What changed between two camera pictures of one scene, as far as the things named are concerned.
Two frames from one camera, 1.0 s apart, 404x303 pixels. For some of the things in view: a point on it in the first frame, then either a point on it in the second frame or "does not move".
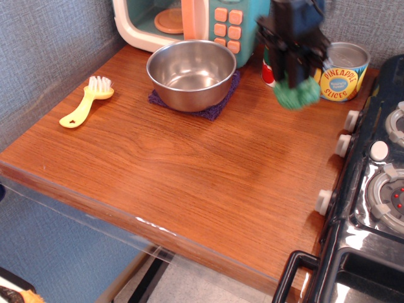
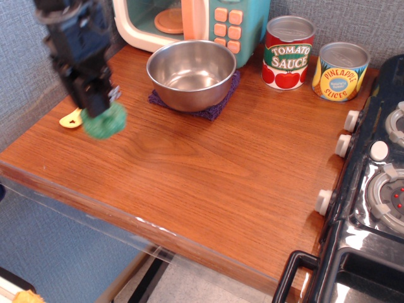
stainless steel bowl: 192,76 does not move
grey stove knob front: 322,201 does not move
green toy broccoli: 307,93 -> 106,124
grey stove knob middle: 343,144 does not move
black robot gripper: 297,24 -> 79,47
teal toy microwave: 143,24 does not move
